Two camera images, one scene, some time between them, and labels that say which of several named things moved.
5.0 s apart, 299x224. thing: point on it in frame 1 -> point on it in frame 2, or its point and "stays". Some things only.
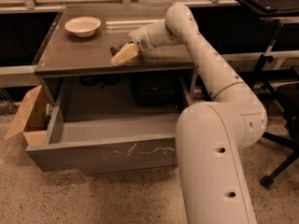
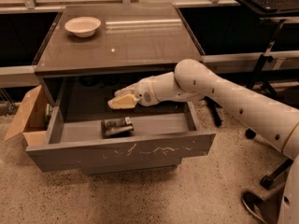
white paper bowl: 83,26 stays
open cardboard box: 31,120 stays
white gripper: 139,40 -> 144,92
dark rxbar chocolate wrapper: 114,49 -> 116,127
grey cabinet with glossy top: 79,72 stays
